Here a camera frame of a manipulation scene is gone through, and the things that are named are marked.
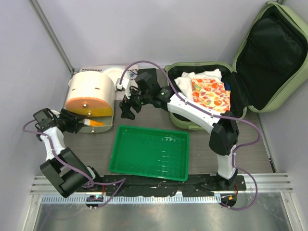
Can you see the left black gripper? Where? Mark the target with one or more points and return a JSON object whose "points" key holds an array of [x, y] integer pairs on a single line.
{"points": [[73, 119]]}

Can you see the blue garment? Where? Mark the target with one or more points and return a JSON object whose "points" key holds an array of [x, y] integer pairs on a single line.
{"points": [[227, 86]]}

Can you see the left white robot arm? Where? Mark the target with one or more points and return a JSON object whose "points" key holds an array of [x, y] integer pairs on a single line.
{"points": [[64, 170]]}

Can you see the white slotted cable duct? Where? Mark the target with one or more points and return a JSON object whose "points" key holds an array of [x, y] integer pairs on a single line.
{"points": [[91, 199]]}

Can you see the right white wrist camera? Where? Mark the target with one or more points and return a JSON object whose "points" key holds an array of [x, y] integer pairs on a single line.
{"points": [[122, 84]]}

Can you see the patterned cloth placemat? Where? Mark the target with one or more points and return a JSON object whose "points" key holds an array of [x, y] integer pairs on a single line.
{"points": [[130, 72]]}

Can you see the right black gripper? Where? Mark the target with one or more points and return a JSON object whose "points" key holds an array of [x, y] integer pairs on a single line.
{"points": [[125, 106]]}

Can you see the cream round drawer cabinet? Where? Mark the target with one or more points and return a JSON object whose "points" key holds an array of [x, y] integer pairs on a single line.
{"points": [[100, 111]]}

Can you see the green hard-shell suitcase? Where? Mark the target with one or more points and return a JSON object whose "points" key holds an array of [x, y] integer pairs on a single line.
{"points": [[270, 64]]}

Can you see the white garment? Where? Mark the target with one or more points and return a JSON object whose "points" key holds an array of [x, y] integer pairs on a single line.
{"points": [[184, 82]]}

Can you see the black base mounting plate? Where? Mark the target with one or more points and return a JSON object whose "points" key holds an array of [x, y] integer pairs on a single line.
{"points": [[195, 185]]}

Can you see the white paper plate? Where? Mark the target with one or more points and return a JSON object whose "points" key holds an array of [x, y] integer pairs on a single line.
{"points": [[114, 72]]}

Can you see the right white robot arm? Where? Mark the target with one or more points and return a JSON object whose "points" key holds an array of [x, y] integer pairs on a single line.
{"points": [[223, 132]]}

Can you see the floral orange cloth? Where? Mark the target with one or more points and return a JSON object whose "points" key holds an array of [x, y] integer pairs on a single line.
{"points": [[211, 93]]}

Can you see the green plastic tray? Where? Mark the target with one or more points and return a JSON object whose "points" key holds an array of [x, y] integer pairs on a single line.
{"points": [[150, 152]]}

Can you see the orange tube white cap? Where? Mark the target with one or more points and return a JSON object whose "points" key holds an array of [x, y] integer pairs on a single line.
{"points": [[92, 123]]}

